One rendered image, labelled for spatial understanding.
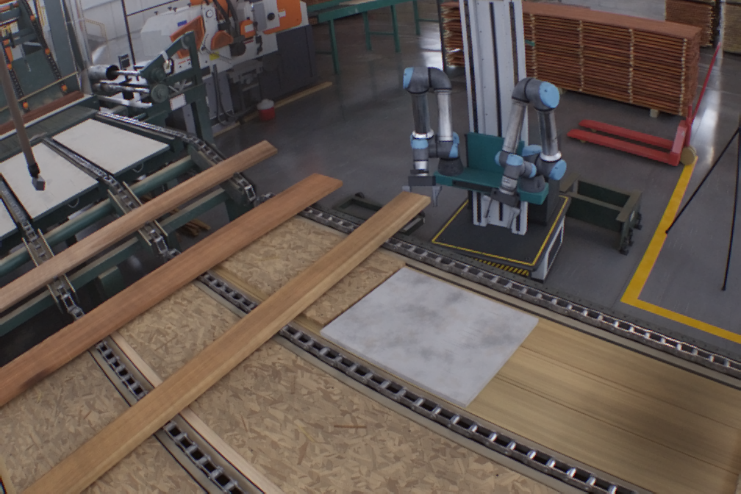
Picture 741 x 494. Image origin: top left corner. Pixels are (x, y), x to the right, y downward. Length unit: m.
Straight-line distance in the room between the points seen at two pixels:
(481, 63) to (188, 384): 2.19
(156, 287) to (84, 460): 0.93
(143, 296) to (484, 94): 2.05
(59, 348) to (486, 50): 2.56
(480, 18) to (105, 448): 2.63
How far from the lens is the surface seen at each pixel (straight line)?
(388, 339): 1.82
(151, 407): 1.77
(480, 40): 2.94
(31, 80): 7.26
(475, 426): 1.53
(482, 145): 3.05
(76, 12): 8.27
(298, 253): 2.33
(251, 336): 1.88
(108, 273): 2.84
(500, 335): 1.82
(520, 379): 1.70
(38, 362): 2.24
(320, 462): 1.52
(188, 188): 2.95
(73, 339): 2.24
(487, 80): 2.99
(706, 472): 1.61
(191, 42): 5.28
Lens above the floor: 2.07
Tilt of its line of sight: 30 degrees down
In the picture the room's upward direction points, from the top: 7 degrees counter-clockwise
